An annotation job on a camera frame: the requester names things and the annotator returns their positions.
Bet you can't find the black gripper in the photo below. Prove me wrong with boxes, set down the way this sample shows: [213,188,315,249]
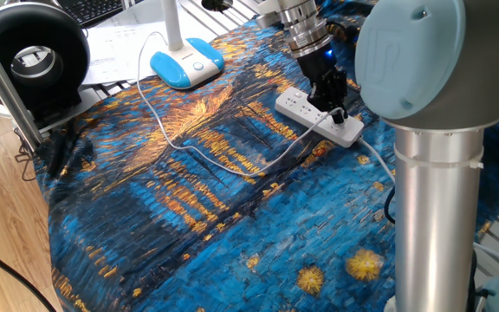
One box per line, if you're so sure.
[295,47,348,112]

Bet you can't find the white power strip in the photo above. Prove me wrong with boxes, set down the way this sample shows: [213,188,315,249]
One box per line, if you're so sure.
[274,86,366,149]

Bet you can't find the white lamp power cord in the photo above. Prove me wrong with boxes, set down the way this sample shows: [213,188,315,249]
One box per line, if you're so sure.
[135,30,348,179]

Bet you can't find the blue white desk lamp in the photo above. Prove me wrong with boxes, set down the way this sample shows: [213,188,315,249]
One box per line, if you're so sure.
[149,0,226,91]

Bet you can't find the black round object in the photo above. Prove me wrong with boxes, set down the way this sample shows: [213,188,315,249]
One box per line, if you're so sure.
[200,0,234,13]

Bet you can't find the starry night painting tablecloth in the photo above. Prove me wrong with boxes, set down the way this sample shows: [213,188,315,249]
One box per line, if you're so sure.
[35,0,499,312]

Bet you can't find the white paper sheets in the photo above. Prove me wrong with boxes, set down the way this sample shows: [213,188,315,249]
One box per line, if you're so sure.
[82,8,216,86]

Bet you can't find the black keyboard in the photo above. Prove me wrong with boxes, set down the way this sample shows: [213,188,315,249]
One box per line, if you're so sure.
[54,0,145,28]

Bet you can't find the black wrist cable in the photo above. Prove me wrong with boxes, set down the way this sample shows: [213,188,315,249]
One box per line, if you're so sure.
[325,19,362,47]

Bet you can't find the white power strip cable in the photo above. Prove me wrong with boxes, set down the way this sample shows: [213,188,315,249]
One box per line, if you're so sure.
[356,137,499,261]

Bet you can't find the white wrist mount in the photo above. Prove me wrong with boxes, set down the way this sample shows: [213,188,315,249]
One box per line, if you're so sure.
[256,0,286,29]

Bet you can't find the black looped cable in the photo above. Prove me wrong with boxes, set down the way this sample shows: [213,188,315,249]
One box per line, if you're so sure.
[383,185,399,225]

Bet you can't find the black ring-shaped device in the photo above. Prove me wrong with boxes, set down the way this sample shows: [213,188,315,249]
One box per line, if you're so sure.
[0,2,91,131]

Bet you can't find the aluminium profile post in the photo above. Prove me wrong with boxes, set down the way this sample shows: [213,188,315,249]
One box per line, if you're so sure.
[0,16,45,153]

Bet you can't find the black floor cable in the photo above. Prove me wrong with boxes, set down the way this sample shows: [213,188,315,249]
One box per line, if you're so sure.
[0,233,58,312]

